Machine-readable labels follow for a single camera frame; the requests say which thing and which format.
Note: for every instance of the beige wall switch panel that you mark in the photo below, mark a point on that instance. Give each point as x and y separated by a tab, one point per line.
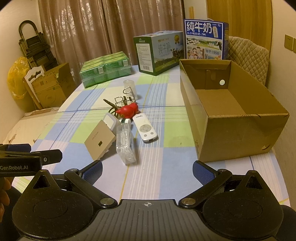
99	141

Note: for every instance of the green drink carton pack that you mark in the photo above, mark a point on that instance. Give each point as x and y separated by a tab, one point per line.
105	68

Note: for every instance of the green white milk carton box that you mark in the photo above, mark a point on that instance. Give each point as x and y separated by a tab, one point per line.
158	52

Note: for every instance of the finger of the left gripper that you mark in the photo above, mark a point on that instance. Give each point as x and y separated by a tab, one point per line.
19	147
48	157

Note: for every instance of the black folding hand cart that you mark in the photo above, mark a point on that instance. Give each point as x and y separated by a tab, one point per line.
36	49

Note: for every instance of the flat cardboard on floor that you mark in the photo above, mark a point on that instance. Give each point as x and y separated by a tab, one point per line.
30	126

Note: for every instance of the checkered tablecloth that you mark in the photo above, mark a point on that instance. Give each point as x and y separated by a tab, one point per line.
164	167

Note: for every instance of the white cardboard cutout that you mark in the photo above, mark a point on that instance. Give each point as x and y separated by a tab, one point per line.
31	76

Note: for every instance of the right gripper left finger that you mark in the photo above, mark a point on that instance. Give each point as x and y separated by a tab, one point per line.
81	182

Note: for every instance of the person's left hand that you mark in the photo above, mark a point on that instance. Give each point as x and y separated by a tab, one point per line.
4	198

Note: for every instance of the quilted beige chair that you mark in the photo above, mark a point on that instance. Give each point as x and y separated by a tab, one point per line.
251	57

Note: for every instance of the wooden door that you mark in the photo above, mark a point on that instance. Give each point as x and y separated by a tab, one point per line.
251	20

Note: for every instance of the translucent plastic cup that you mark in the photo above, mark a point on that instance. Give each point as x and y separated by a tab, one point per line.
129	89

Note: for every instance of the blue milk carton box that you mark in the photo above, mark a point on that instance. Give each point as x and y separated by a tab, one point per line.
205	39

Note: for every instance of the red pig figurine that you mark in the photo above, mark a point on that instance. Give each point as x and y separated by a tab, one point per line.
128	111

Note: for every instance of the open brown cardboard box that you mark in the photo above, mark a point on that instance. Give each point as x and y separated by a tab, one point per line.
231	114

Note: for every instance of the white remote control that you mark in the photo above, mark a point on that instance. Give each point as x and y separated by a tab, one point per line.
144	127

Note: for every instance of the clear plastic bag of swabs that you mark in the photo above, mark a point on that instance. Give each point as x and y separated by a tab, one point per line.
125	144

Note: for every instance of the brown curtain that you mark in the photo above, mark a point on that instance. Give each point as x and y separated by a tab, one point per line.
78	31

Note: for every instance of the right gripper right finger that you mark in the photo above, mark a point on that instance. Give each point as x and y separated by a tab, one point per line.
213	182

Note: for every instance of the green white small jar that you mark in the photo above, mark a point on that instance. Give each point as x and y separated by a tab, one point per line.
126	120

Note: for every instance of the brown cardboard box on floor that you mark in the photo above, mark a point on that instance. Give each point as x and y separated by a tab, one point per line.
53	88

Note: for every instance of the yellow plastic bag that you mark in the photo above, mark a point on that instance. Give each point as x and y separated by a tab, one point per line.
17	72

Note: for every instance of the white power adapter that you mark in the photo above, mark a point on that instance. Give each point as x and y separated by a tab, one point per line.
112	122

